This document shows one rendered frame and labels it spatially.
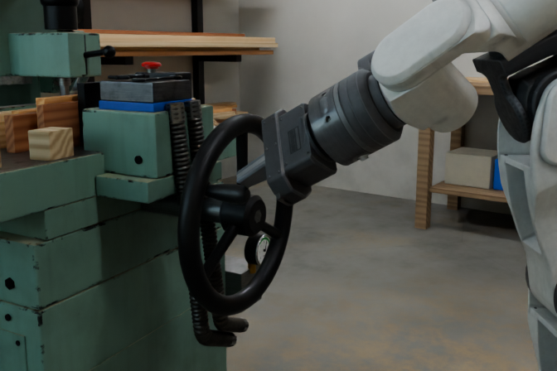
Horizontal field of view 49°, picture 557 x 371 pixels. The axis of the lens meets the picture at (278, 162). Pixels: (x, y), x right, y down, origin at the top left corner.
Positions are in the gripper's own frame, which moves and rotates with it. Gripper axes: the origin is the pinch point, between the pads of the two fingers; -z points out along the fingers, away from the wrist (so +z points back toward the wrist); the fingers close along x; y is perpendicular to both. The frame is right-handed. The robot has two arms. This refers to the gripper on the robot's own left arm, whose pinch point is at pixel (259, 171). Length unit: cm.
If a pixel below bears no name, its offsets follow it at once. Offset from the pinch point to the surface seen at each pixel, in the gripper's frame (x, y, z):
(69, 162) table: 6.4, 12.7, -21.9
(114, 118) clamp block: 13.0, 9.5, -17.1
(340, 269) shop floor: 78, -186, -104
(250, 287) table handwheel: -5.5, -16.3, -16.6
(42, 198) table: 1.0, 14.7, -23.9
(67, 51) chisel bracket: 28.4, 13.5, -24.9
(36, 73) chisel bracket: 28.9, 14.0, -32.9
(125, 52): 207, -101, -168
